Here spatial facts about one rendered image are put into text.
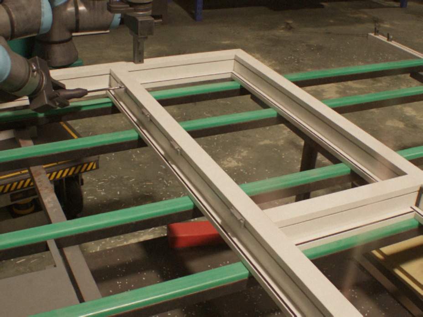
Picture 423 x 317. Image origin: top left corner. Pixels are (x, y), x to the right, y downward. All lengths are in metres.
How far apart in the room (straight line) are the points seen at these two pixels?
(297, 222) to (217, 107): 2.71
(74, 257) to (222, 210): 0.31
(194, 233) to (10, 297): 0.64
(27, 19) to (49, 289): 0.67
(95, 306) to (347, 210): 0.53
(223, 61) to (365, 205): 0.85
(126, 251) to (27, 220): 1.06
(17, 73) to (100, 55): 3.33
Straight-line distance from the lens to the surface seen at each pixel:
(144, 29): 1.71
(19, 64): 1.37
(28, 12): 1.45
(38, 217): 2.56
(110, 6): 1.71
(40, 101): 1.47
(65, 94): 1.60
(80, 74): 1.74
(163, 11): 5.45
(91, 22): 2.39
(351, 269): 1.58
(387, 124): 3.89
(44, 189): 1.38
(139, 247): 1.56
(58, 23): 2.37
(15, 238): 1.17
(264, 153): 3.29
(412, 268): 1.56
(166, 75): 1.83
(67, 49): 2.41
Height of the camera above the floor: 1.55
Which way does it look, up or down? 30 degrees down
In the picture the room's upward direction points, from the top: 3 degrees clockwise
